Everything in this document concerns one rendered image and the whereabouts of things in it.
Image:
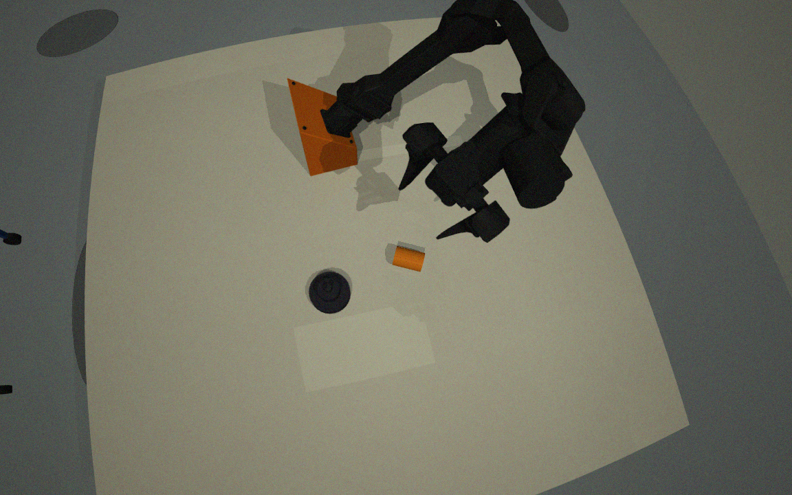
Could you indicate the orange knob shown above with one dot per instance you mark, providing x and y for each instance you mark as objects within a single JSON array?
[{"x": 409, "y": 259}]

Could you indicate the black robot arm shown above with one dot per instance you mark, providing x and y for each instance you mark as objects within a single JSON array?
[{"x": 528, "y": 135}]

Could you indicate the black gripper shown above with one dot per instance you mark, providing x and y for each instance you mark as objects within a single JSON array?
[{"x": 425, "y": 142}]

